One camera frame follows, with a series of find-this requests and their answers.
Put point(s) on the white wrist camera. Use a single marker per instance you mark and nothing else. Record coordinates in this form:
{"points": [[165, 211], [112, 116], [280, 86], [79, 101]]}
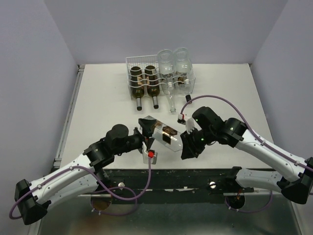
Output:
{"points": [[149, 156], [188, 123]]}

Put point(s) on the aluminium rail frame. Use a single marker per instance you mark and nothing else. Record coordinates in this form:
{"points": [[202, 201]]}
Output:
{"points": [[101, 100]]}

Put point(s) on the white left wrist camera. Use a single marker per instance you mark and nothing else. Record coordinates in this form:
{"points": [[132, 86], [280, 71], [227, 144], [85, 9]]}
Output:
{"points": [[149, 156]]}

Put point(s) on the small black bottle cap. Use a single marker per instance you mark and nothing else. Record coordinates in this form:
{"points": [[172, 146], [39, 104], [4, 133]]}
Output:
{"points": [[188, 98]]}

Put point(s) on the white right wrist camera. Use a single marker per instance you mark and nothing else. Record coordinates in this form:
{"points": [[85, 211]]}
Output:
{"points": [[188, 123]]}

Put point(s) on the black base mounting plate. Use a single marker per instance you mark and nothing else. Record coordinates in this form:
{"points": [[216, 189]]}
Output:
{"points": [[170, 186]]}

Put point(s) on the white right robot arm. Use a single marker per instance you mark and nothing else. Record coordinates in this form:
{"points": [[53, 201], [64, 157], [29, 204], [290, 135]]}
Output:
{"points": [[291, 176]]}

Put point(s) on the round clear bottle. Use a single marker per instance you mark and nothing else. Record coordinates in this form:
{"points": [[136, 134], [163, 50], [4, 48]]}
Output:
{"points": [[183, 64], [166, 67]]}

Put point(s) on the clear tall bottle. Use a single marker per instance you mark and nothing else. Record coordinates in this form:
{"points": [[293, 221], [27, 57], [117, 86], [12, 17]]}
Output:
{"points": [[171, 95]]}

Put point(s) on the white wire wine rack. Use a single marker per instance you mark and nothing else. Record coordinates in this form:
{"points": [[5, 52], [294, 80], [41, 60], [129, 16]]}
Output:
{"points": [[144, 61]]}

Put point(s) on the dark wine bottle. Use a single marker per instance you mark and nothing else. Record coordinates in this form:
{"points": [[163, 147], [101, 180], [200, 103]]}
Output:
{"points": [[153, 88]]}

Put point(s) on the clear flask bottle black cap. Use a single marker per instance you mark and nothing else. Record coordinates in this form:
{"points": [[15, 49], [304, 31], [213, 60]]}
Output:
{"points": [[165, 134]]}

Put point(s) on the clear square bottle brown label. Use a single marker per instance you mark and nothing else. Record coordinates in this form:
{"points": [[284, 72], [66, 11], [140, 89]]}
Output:
{"points": [[181, 80]]}

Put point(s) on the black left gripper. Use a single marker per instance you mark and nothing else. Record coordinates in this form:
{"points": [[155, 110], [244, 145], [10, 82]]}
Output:
{"points": [[147, 126]]}

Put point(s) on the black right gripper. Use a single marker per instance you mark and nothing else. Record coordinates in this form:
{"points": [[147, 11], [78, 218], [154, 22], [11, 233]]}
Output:
{"points": [[190, 148]]}

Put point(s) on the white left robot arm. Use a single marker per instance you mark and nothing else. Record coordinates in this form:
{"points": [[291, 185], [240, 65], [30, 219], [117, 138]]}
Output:
{"points": [[33, 199]]}

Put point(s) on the green wine bottle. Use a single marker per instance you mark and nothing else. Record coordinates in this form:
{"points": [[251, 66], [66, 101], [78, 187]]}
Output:
{"points": [[136, 84]]}

